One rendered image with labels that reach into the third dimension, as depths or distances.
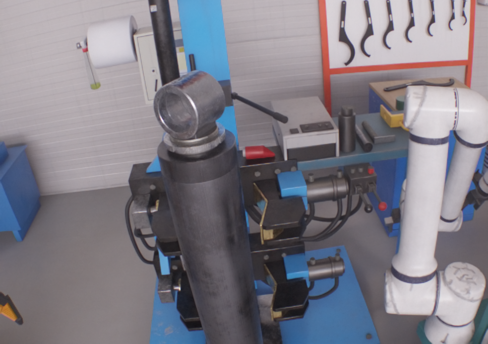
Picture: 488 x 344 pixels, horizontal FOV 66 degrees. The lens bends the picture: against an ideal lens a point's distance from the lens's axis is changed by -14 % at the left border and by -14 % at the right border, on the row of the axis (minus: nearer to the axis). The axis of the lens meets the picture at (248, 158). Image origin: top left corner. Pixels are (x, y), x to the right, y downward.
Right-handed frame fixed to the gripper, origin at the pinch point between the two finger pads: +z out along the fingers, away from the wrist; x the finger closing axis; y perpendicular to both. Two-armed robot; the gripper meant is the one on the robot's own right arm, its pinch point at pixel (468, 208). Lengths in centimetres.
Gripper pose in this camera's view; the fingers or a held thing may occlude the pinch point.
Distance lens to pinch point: 212.5
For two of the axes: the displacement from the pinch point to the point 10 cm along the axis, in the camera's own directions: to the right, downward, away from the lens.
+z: -1.3, 6.5, 7.5
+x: 9.5, -1.3, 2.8
